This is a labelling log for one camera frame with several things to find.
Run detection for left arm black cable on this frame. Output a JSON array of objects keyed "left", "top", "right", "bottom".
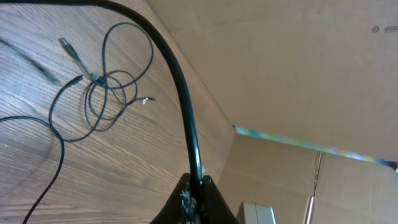
[{"left": 0, "top": 115, "right": 66, "bottom": 224}]

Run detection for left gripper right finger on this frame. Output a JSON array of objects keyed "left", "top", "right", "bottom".
[{"left": 200, "top": 175, "right": 239, "bottom": 224}]

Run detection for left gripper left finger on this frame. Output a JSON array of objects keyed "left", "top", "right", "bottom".
[{"left": 150, "top": 173, "right": 190, "bottom": 224}]

